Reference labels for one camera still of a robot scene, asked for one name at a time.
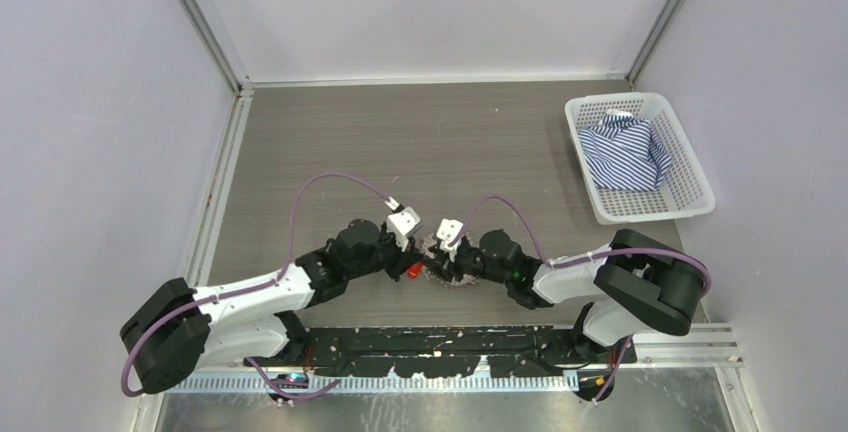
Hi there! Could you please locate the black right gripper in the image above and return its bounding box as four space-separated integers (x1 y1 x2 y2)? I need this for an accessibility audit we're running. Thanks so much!
423 239 512 286

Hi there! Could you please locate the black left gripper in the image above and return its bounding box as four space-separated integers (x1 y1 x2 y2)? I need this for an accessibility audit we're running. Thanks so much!
346 220 422 281

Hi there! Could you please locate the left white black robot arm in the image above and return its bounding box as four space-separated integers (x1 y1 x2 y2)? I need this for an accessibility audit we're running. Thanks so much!
119 210 421 397

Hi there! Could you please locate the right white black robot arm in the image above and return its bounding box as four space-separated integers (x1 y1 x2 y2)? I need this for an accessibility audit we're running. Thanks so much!
423 229 712 363

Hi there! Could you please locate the red key tag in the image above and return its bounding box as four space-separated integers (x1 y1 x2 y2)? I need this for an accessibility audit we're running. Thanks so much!
406 262 423 280

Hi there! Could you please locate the blue striped shirt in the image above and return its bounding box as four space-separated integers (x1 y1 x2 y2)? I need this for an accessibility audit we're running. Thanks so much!
578 109 673 192

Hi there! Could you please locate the white plastic basket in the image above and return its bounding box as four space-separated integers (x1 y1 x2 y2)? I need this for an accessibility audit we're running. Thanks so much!
564 92 716 225

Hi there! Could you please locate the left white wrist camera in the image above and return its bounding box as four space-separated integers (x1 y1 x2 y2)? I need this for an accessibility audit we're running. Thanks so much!
384 196 422 251

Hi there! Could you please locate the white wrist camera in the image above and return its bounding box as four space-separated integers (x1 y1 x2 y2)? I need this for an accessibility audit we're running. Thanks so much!
384 196 422 251
435 218 464 261

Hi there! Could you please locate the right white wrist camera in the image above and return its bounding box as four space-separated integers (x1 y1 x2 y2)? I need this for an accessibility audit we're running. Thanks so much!
435 218 464 261

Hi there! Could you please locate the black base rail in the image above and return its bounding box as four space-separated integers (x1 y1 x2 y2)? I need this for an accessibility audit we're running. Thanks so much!
257 325 624 379

